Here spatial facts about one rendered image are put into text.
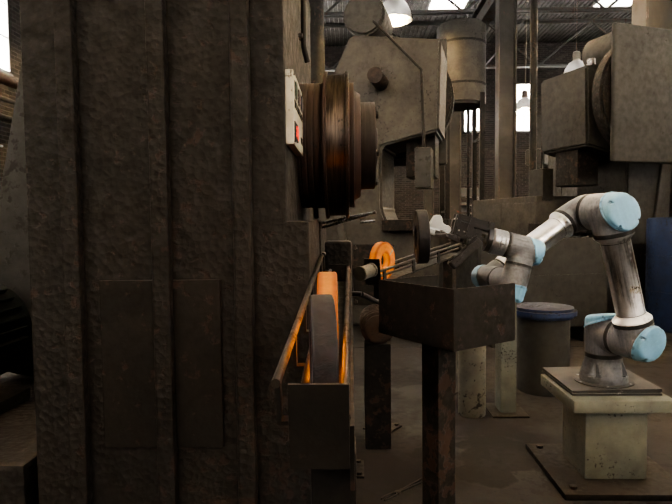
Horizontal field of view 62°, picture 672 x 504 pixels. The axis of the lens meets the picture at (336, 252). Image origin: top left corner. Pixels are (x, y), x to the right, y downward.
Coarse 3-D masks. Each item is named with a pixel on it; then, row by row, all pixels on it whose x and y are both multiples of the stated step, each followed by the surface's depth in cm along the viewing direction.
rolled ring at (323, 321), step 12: (312, 300) 74; (324, 300) 74; (312, 312) 71; (324, 312) 71; (312, 324) 70; (324, 324) 70; (336, 324) 70; (312, 336) 69; (324, 336) 69; (336, 336) 69; (312, 348) 68; (324, 348) 68; (336, 348) 68; (312, 360) 68; (324, 360) 68; (336, 360) 68; (312, 372) 68; (324, 372) 68; (336, 372) 68
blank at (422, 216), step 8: (416, 216) 158; (424, 216) 157; (416, 224) 159; (424, 224) 155; (416, 232) 165; (424, 232) 155; (416, 240) 166; (424, 240) 155; (416, 248) 162; (424, 248) 155; (416, 256) 162; (424, 256) 157
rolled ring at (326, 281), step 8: (320, 272) 94; (328, 272) 94; (320, 280) 91; (328, 280) 91; (336, 280) 91; (320, 288) 89; (328, 288) 89; (336, 288) 89; (336, 296) 88; (336, 304) 87; (336, 312) 87
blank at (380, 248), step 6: (378, 246) 227; (384, 246) 230; (390, 246) 234; (372, 252) 227; (378, 252) 227; (384, 252) 230; (390, 252) 234; (372, 258) 226; (378, 258) 227; (384, 258) 235; (390, 258) 234; (384, 264) 235; (390, 264) 235; (390, 270) 235
